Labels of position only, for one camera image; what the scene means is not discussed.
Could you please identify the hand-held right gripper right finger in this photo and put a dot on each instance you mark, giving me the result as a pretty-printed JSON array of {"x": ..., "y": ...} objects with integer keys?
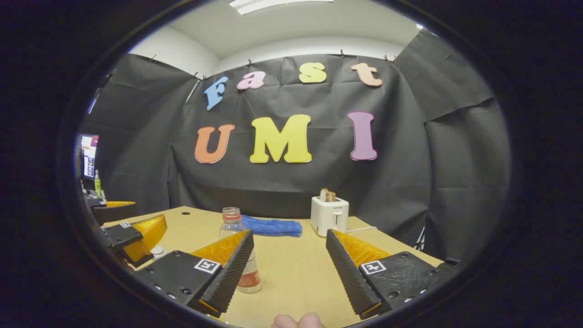
[{"x": 348, "y": 278}]

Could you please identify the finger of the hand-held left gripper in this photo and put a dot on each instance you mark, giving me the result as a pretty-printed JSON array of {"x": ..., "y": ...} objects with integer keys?
[
  {"x": 123, "y": 234},
  {"x": 116, "y": 213}
]

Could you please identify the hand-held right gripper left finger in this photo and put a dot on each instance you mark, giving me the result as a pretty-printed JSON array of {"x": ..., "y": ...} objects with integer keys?
[{"x": 230, "y": 278}]

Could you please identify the white ceramic teacup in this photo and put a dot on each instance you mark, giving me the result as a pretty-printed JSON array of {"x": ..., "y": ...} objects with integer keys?
[{"x": 159, "y": 252}]

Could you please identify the clear plastic water bottle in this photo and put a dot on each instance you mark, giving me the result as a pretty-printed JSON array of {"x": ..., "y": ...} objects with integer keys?
[{"x": 231, "y": 224}]

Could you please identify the green drink bottle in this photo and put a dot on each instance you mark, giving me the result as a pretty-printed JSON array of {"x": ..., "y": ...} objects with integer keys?
[{"x": 97, "y": 184}]

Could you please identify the computer monitor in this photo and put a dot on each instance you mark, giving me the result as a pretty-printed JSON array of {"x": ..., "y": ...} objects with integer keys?
[{"x": 89, "y": 157}]

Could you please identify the white toaster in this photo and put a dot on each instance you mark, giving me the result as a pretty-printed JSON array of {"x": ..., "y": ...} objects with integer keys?
[{"x": 328, "y": 216}]

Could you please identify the blue towel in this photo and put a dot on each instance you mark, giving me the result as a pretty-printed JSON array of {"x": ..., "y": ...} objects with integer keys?
[{"x": 273, "y": 226}]

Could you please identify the toast bread slice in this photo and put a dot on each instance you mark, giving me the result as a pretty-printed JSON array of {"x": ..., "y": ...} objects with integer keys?
[
  {"x": 323, "y": 195},
  {"x": 332, "y": 197}
]

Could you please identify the black backdrop cloth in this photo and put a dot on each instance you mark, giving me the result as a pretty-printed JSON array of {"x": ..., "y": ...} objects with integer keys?
[{"x": 319, "y": 182}]

